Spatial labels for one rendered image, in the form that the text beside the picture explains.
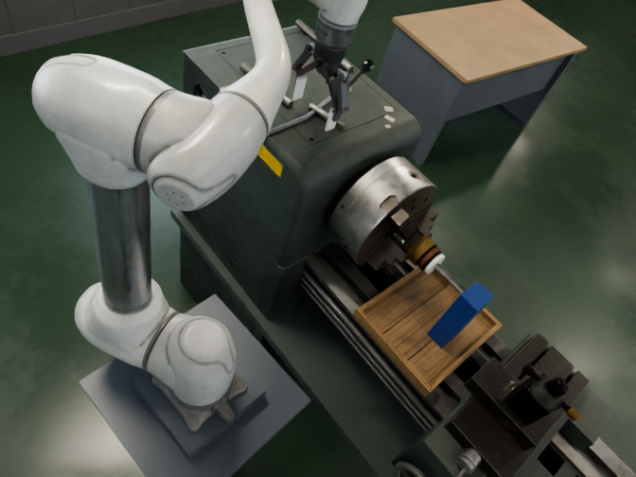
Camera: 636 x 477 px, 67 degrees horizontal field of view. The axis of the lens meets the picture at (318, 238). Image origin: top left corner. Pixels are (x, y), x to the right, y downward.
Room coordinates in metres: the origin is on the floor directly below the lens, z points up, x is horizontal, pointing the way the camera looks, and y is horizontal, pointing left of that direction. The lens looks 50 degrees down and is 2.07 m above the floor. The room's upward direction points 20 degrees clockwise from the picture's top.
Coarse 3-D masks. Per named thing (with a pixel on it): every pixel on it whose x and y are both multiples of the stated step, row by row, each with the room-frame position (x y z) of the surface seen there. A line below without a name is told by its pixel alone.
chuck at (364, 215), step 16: (384, 176) 0.98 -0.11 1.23; (400, 176) 1.00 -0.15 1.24; (368, 192) 0.93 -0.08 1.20; (384, 192) 0.94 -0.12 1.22; (400, 192) 0.95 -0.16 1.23; (416, 192) 0.97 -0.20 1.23; (432, 192) 1.06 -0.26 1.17; (352, 208) 0.90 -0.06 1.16; (368, 208) 0.90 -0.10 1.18; (416, 208) 1.02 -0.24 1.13; (352, 224) 0.88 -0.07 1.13; (368, 224) 0.87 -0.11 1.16; (384, 224) 0.90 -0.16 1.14; (336, 240) 0.90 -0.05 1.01; (352, 240) 0.86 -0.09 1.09; (368, 240) 0.87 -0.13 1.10; (400, 240) 1.04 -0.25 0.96; (352, 256) 0.86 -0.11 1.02; (368, 256) 0.91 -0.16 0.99
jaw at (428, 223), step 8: (424, 208) 1.06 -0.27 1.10; (432, 208) 1.07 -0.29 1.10; (416, 216) 1.02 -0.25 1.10; (424, 216) 1.03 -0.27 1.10; (432, 216) 1.04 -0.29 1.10; (416, 224) 0.99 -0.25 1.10; (424, 224) 1.00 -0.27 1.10; (432, 224) 1.01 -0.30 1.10; (424, 232) 0.97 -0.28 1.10; (432, 232) 0.98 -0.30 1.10
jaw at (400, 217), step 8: (392, 200) 0.93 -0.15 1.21; (384, 208) 0.90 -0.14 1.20; (392, 208) 0.91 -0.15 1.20; (400, 208) 0.92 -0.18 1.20; (392, 216) 0.90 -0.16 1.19; (400, 216) 0.90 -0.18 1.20; (408, 216) 0.90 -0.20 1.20; (392, 224) 0.92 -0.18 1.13; (400, 224) 0.88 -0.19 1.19; (408, 224) 0.91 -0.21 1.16; (400, 232) 0.90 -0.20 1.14; (408, 232) 0.90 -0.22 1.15; (416, 232) 0.92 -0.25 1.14; (408, 240) 0.90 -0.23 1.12; (416, 240) 0.91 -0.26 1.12
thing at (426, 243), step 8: (424, 240) 0.92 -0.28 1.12; (432, 240) 0.93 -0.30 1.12; (408, 248) 0.91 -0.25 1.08; (416, 248) 0.89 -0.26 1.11; (424, 248) 0.89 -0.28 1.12; (432, 248) 0.91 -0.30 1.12; (408, 256) 0.89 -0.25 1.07; (416, 256) 0.88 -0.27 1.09; (424, 256) 0.88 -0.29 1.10; (432, 256) 0.88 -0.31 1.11; (416, 264) 0.89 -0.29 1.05; (424, 264) 0.87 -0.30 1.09
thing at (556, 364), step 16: (528, 352) 0.79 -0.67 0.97; (544, 352) 0.83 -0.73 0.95; (512, 368) 0.72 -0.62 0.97; (544, 368) 0.76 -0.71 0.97; (560, 368) 0.78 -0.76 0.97; (576, 384) 0.75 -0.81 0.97; (464, 416) 0.54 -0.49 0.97; (480, 416) 0.56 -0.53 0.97; (560, 416) 0.63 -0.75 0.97; (464, 432) 0.50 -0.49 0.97; (480, 432) 0.52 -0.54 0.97; (496, 432) 0.53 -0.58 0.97; (464, 448) 0.48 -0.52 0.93; (480, 448) 0.48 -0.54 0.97; (496, 448) 0.49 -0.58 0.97; (512, 448) 0.51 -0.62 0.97; (480, 464) 0.45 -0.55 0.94; (496, 464) 0.46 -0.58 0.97; (512, 464) 0.47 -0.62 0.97
